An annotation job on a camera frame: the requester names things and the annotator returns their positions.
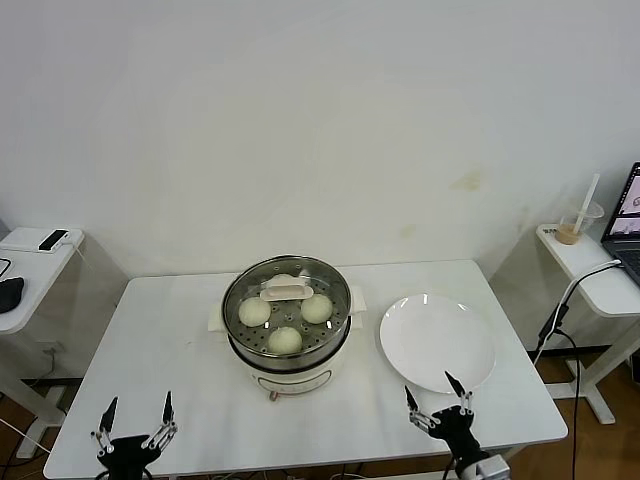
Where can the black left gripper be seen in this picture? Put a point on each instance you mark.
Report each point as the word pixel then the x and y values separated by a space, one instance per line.
pixel 130 455

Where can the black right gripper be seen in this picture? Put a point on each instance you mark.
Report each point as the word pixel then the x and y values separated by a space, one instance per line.
pixel 457 430

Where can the white steamed baozi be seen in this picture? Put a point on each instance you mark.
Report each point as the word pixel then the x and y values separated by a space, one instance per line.
pixel 317 310
pixel 254 312
pixel 285 342
pixel 282 277

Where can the round glass lid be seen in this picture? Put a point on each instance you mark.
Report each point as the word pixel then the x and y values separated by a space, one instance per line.
pixel 288 291

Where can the perforated stainless steamer basket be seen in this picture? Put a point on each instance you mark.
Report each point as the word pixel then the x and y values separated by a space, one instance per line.
pixel 300 361

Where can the white round plate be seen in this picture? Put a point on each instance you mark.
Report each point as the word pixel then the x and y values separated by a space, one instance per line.
pixel 435 340

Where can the white electric cooker base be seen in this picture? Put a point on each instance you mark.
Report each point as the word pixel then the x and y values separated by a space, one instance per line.
pixel 295 382

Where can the white side table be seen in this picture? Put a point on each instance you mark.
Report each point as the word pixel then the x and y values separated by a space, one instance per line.
pixel 580 270
pixel 30 285

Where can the black cloth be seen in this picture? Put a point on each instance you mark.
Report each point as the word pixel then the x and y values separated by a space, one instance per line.
pixel 10 295

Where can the black and white phone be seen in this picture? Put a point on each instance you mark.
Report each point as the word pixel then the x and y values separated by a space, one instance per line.
pixel 52 240

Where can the clear plastic drink cup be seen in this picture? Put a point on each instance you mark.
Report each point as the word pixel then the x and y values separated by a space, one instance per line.
pixel 575 229

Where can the dark open laptop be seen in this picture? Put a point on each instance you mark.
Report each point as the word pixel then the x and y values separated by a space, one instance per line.
pixel 625 240

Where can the white drinking straw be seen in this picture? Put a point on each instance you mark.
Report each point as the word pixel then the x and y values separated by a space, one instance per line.
pixel 590 190

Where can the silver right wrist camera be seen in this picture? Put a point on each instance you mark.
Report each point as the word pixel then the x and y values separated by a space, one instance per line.
pixel 492 467

